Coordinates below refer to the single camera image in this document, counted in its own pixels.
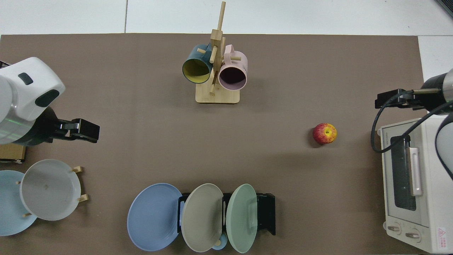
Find red yellow apple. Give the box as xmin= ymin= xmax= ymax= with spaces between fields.
xmin=312 ymin=123 xmax=337 ymax=146

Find wooden plate rack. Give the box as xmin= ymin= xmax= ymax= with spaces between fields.
xmin=16 ymin=166 xmax=89 ymax=217

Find grey white plate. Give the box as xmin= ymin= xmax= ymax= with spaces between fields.
xmin=19 ymin=159 xmax=82 ymax=221

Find light blue plate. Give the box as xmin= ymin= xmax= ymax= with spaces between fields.
xmin=0 ymin=170 xmax=38 ymax=236

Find beige plate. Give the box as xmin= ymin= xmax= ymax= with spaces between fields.
xmin=181 ymin=183 xmax=224 ymax=253

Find black dish rack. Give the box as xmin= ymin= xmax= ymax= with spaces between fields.
xmin=177 ymin=192 xmax=276 ymax=236

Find pale green plate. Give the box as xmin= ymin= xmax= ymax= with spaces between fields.
xmin=226 ymin=183 xmax=258 ymax=254

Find brown table cloth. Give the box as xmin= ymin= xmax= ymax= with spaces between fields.
xmin=0 ymin=34 xmax=429 ymax=255

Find dark grey corner object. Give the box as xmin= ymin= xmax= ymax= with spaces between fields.
xmin=435 ymin=0 xmax=453 ymax=19

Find pale toaster oven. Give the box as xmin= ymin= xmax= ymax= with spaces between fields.
xmin=377 ymin=117 xmax=453 ymax=254

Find dark teal mug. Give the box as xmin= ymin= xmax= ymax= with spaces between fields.
xmin=182 ymin=44 xmax=215 ymax=85

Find wooden cup stand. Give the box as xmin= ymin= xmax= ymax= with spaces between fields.
xmin=195 ymin=1 xmax=240 ymax=104

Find pink mug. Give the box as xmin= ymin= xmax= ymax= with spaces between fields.
xmin=218 ymin=44 xmax=248 ymax=91

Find small blue round thing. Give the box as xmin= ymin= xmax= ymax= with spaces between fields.
xmin=212 ymin=232 xmax=228 ymax=250

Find wire basket with wooden floor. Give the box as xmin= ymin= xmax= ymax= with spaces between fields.
xmin=0 ymin=60 xmax=27 ymax=164

